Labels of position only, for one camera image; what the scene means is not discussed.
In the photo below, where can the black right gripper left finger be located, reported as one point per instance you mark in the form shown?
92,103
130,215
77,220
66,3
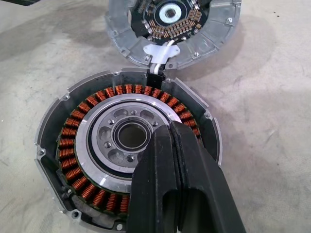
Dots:
155,182

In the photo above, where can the silver motor cover circuit board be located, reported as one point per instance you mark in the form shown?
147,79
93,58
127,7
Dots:
206,41

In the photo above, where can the motor stator housing copper windings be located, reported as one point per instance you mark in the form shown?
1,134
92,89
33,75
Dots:
73,155

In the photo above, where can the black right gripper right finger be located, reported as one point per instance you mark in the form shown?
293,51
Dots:
206,194

